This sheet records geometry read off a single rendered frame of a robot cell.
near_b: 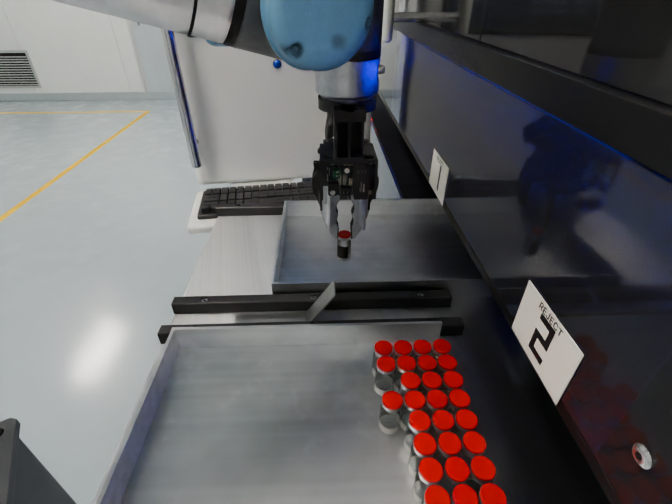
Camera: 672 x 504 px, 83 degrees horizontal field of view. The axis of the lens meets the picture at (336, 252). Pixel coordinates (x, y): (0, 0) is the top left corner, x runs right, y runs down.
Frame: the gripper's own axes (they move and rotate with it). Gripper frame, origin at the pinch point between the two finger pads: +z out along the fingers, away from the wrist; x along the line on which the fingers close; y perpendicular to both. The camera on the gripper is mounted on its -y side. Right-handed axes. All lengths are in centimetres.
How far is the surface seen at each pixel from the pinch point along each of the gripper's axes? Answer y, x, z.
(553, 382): 32.2, 14.9, -4.8
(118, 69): -508, -267, 59
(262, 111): -52, -18, -4
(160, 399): 24.1, -22.1, 7.4
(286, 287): 8.1, -8.8, 4.8
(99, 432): -25, -82, 96
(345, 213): -17.4, 1.3, 7.1
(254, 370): 20.5, -12.1, 7.4
